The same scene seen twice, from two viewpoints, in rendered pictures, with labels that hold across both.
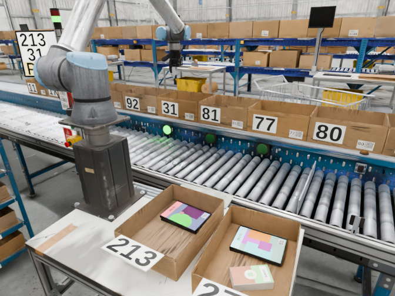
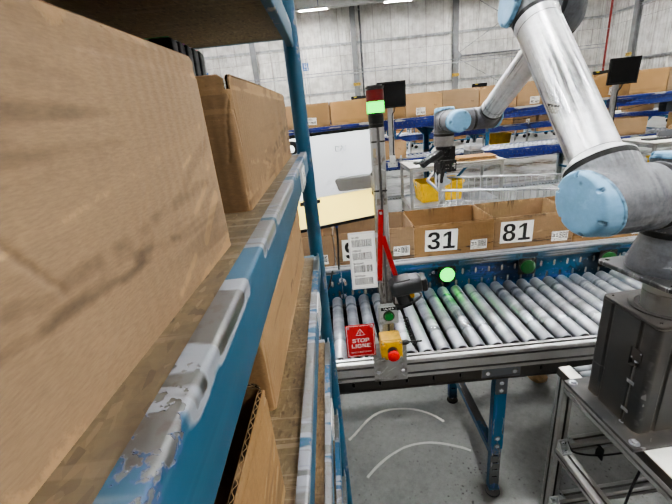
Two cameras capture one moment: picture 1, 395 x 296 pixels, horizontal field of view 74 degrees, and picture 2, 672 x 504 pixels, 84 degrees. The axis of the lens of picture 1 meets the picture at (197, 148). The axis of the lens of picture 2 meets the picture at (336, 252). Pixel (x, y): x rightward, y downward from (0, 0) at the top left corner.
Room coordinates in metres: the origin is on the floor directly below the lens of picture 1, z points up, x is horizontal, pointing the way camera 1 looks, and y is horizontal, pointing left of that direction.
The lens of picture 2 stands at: (0.83, 1.54, 1.61)
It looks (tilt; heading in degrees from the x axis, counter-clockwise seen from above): 21 degrees down; 329
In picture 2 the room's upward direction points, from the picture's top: 6 degrees counter-clockwise
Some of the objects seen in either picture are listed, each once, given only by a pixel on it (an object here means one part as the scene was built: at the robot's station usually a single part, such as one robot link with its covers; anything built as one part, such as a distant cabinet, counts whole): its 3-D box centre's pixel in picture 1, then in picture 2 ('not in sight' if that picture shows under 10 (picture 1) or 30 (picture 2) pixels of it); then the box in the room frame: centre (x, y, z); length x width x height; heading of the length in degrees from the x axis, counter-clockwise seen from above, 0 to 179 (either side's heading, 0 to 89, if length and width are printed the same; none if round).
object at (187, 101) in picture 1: (186, 105); (445, 230); (2.13, 0.08, 0.96); 0.39 x 0.29 x 0.17; 58
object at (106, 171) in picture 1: (106, 171); (649, 358); (1.11, 0.44, 0.91); 0.26 x 0.26 x 0.33; 62
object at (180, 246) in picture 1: (174, 224); not in sight; (0.86, 0.10, 0.80); 0.38 x 0.28 x 0.10; 149
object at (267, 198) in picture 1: (275, 183); not in sight; (1.27, -0.44, 0.72); 0.52 x 0.05 x 0.05; 148
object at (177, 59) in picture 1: (175, 58); (444, 159); (2.07, 0.15, 1.34); 0.09 x 0.08 x 0.12; 66
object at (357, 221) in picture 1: (355, 226); not in sight; (0.84, -0.64, 0.78); 0.05 x 0.01 x 0.11; 58
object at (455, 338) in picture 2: (139, 147); (443, 317); (1.81, 0.44, 0.72); 0.52 x 0.05 x 0.05; 148
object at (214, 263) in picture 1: (251, 255); not in sight; (0.68, -0.18, 0.80); 0.38 x 0.28 x 0.10; 154
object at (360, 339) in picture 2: (71, 137); (369, 339); (1.74, 0.90, 0.85); 0.16 x 0.01 x 0.13; 58
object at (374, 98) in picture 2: (55, 16); (375, 101); (1.73, 0.82, 1.62); 0.05 x 0.05 x 0.06
